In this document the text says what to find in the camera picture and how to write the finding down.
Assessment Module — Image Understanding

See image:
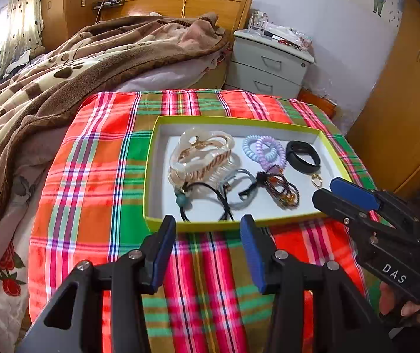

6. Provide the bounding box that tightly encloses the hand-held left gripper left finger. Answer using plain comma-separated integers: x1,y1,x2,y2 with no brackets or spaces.
16,215,176,353

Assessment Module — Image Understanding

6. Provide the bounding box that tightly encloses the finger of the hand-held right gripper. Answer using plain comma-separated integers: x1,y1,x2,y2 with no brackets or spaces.
312,189,420,259
330,177,420,229

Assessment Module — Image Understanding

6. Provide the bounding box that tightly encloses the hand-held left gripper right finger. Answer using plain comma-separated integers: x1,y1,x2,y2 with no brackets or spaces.
240,214,404,353

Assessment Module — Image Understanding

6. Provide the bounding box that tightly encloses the dark beaded bracelet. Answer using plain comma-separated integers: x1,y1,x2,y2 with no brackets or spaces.
257,165,301,211

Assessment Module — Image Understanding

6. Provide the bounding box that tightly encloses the grey loop bracelet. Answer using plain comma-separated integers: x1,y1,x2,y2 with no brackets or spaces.
219,168,261,209

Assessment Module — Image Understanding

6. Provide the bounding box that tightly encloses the yellow-green shallow cardboard box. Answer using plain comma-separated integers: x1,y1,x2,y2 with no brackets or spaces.
143,115,354,233

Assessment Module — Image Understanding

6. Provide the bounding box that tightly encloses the black cord necklace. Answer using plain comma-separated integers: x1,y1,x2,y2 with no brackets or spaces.
175,179,235,223

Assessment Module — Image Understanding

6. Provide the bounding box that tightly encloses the lilac spiral hair tie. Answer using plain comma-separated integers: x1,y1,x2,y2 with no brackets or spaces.
255,136,288,168

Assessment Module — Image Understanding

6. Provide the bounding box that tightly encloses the light blue spiral hair tie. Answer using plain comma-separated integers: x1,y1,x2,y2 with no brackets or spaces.
242,134,270,163

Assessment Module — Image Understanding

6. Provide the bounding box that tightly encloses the person's right hand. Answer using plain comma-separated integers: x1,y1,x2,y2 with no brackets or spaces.
379,282,420,319

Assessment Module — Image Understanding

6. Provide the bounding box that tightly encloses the red green plaid cloth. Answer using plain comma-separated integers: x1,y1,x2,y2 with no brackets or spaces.
28,89,380,353

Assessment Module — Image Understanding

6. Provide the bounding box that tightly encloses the orange cardboard box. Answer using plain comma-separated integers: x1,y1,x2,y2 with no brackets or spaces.
297,88,337,119

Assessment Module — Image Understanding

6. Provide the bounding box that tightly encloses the translucent cream hair claw clip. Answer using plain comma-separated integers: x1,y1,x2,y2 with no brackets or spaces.
168,126,240,192

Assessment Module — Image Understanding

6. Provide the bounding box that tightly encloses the wooden cabinet door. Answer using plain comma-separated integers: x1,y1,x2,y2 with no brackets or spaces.
345,0,420,200

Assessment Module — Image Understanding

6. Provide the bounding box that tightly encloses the grey nightstand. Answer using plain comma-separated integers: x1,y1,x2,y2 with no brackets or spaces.
224,28,314,98

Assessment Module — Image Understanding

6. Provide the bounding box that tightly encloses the clutter of small packets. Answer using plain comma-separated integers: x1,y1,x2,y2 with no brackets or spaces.
265,22,314,51

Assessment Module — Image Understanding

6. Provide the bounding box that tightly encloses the clear glass cup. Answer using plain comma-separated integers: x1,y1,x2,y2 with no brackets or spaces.
250,11,270,32

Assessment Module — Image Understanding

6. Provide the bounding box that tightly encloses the brown paw print blanket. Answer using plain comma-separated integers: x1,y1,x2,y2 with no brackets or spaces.
0,12,233,266

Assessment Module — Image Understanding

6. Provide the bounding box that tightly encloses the wooden headboard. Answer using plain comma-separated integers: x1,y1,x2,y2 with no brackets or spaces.
97,0,254,37

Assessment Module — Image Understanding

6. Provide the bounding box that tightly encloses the power strip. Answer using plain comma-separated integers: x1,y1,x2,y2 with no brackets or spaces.
92,0,124,10

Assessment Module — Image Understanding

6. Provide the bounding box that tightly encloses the wooden wardrobe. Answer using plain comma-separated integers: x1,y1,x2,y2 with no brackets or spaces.
40,0,112,51

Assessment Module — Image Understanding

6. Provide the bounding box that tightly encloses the spotted curtain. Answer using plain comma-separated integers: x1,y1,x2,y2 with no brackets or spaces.
0,0,45,60

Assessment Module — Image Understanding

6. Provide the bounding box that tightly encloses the black hair band with ring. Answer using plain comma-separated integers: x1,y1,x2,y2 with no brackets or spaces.
285,140,322,174

